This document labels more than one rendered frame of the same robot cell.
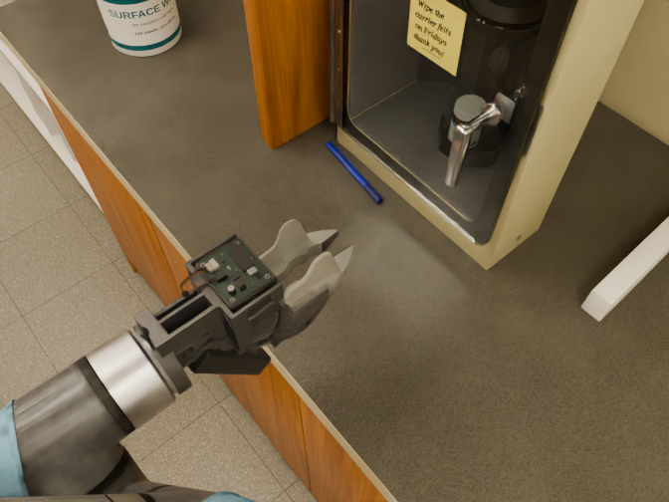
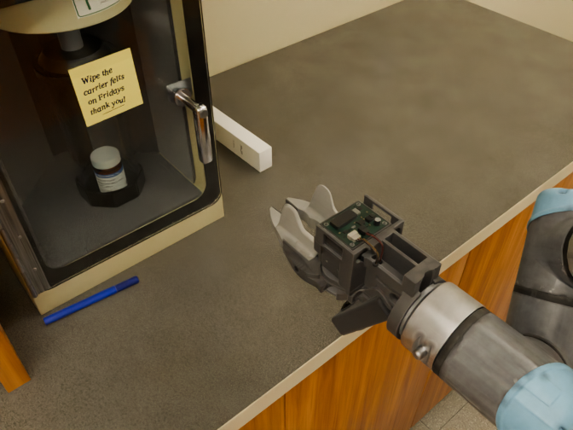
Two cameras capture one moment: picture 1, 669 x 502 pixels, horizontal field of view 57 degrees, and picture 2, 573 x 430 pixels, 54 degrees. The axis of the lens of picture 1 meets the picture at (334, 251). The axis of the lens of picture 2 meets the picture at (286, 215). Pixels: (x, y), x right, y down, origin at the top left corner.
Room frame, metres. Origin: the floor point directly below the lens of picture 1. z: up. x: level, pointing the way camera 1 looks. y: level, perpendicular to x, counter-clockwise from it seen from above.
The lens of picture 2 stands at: (0.35, 0.47, 1.60)
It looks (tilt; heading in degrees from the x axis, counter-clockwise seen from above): 44 degrees down; 270
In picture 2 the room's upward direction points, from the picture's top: straight up
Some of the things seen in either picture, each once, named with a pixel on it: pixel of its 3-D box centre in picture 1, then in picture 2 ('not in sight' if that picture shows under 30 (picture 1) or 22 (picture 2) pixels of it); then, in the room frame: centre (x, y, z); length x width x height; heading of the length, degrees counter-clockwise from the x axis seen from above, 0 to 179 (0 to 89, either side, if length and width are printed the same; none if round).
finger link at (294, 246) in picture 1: (293, 240); (291, 223); (0.34, 0.04, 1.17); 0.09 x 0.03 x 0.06; 135
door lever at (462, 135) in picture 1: (468, 147); (195, 127); (0.47, -0.15, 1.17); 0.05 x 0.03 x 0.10; 130
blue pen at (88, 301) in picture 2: (352, 171); (92, 299); (0.63, -0.03, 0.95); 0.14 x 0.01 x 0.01; 34
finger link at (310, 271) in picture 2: not in sight; (317, 261); (0.31, 0.08, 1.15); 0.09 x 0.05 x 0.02; 135
